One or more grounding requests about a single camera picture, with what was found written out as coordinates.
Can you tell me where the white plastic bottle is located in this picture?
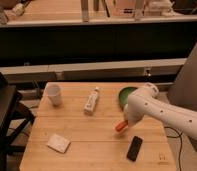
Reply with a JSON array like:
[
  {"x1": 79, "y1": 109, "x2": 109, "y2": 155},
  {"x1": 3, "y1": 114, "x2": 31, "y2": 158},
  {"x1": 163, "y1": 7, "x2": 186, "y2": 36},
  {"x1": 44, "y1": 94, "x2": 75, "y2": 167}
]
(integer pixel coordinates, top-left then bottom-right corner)
[{"x1": 84, "y1": 87, "x2": 100, "y2": 115}]

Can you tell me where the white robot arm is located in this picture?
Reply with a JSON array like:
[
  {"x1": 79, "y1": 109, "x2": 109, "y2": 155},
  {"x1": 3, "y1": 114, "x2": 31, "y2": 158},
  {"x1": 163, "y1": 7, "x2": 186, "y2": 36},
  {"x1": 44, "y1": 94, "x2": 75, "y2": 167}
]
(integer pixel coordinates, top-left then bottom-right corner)
[{"x1": 124, "y1": 83, "x2": 197, "y2": 140}]

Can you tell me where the metal rail beam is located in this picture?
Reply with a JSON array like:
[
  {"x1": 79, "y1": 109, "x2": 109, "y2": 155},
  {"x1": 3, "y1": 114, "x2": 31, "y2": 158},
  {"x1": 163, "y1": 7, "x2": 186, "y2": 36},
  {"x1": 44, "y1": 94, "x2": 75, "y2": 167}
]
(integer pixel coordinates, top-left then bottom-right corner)
[{"x1": 0, "y1": 58, "x2": 186, "y2": 83}]

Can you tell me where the grey panel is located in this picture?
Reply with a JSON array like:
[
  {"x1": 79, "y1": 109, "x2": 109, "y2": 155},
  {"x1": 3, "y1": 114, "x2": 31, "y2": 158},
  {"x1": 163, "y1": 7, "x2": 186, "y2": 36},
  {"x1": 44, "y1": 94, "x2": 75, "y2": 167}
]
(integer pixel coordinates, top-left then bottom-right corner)
[{"x1": 167, "y1": 30, "x2": 197, "y2": 152}]

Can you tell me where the green ceramic bowl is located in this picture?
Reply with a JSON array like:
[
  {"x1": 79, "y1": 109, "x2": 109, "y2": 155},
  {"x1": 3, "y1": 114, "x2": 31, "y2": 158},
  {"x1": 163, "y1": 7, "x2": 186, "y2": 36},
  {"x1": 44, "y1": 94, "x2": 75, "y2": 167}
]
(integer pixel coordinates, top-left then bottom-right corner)
[{"x1": 118, "y1": 87, "x2": 136, "y2": 109}]

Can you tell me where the white cup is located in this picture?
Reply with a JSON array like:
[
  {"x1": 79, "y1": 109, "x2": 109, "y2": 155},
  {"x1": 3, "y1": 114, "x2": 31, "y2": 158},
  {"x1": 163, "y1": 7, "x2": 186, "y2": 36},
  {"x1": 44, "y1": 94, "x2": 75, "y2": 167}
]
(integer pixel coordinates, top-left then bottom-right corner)
[{"x1": 45, "y1": 84, "x2": 62, "y2": 106}]

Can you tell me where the black phone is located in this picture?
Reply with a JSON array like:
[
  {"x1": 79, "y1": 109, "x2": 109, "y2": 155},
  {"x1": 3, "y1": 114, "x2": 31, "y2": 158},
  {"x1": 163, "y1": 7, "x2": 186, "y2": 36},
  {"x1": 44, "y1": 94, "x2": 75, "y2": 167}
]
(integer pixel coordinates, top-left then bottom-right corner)
[{"x1": 127, "y1": 136, "x2": 143, "y2": 162}]

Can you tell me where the black side stand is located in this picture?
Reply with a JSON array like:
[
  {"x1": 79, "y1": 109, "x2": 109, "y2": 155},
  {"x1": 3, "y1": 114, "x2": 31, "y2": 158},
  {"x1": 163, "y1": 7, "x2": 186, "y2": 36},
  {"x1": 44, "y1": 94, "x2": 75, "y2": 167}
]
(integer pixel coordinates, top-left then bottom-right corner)
[{"x1": 0, "y1": 72, "x2": 35, "y2": 171}]

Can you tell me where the black cable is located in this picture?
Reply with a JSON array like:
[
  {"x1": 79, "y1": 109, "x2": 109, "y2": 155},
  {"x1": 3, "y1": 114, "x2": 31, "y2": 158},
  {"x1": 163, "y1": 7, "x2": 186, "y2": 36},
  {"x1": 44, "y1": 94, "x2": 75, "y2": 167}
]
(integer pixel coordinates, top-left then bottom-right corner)
[{"x1": 164, "y1": 125, "x2": 184, "y2": 171}]

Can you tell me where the white folded cloth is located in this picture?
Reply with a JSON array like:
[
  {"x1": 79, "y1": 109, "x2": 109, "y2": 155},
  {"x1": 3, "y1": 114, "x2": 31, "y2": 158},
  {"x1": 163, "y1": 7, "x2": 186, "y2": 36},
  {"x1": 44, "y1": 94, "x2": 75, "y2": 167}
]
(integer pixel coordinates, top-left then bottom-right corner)
[{"x1": 47, "y1": 134, "x2": 71, "y2": 153}]

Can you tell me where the red pepper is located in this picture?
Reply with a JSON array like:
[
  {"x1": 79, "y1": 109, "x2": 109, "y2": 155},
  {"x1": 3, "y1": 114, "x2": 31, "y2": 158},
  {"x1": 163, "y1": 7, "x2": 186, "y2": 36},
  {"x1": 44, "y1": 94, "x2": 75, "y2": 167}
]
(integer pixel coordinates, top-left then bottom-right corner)
[{"x1": 115, "y1": 120, "x2": 128, "y2": 132}]

